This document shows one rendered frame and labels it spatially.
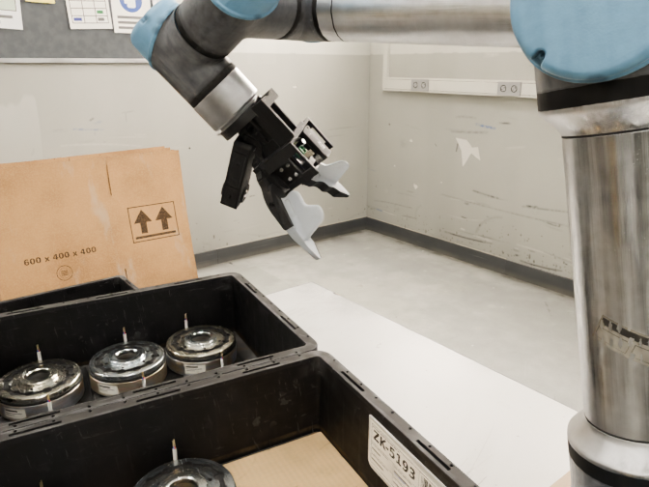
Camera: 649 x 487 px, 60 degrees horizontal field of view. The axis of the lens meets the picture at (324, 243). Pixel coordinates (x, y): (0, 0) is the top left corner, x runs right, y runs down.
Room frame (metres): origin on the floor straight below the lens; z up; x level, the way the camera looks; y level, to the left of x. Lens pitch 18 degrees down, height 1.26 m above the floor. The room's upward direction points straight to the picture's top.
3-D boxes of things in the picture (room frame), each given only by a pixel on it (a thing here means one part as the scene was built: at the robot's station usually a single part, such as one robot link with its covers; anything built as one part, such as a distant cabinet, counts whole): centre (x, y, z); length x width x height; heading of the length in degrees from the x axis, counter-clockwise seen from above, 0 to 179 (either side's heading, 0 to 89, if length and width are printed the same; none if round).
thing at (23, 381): (0.65, 0.38, 0.86); 0.05 x 0.05 x 0.01
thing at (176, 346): (0.76, 0.19, 0.86); 0.10 x 0.10 x 0.01
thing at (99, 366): (0.70, 0.28, 0.86); 0.10 x 0.10 x 0.01
